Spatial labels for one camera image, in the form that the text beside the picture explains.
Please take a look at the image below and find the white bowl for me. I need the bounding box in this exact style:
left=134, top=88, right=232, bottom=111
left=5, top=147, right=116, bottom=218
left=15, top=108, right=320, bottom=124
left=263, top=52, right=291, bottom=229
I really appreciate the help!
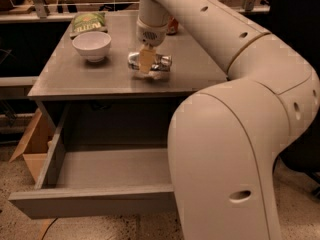
left=72, top=31, right=111, bottom=62

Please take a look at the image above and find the grey cabinet counter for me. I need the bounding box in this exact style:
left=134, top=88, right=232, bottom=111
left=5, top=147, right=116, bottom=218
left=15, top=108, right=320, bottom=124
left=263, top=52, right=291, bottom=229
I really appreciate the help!
left=29, top=11, right=226, bottom=149

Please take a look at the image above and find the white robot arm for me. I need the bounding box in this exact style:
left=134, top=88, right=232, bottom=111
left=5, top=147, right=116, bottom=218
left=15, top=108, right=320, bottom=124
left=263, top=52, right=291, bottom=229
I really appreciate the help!
left=139, top=0, right=319, bottom=240

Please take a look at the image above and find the black office chair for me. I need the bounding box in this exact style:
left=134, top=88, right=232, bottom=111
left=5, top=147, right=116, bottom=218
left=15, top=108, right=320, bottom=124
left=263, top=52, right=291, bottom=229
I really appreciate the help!
left=266, top=0, right=320, bottom=200

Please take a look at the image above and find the cardboard box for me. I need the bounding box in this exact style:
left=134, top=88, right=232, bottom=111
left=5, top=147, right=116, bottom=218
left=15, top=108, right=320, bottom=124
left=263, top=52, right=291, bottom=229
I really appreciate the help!
left=10, top=109, right=53, bottom=181

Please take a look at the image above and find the orange soda can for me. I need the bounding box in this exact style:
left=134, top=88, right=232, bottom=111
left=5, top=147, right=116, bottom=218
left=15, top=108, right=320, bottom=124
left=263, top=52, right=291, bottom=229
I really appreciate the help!
left=167, top=16, right=179, bottom=35

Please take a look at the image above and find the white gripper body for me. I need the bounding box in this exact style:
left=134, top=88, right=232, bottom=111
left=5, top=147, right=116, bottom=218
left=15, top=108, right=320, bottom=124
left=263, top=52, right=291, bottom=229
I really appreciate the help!
left=136, top=18, right=168, bottom=47

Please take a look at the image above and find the black floor cable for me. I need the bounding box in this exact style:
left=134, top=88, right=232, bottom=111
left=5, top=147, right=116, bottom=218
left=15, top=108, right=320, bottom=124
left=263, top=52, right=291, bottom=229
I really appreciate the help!
left=40, top=217, right=59, bottom=240

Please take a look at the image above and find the green chip bag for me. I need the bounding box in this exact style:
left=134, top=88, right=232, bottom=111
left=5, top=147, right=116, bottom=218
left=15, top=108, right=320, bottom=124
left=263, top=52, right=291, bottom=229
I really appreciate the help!
left=70, top=12, right=108, bottom=39

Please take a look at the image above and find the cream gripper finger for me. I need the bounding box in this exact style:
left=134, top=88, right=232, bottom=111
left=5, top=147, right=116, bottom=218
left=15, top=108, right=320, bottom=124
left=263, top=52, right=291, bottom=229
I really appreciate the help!
left=139, top=45, right=156, bottom=73

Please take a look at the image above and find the open grey top drawer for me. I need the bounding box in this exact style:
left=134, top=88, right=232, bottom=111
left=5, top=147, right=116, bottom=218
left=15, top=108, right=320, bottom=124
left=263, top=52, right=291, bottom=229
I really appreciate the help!
left=9, top=103, right=176, bottom=219

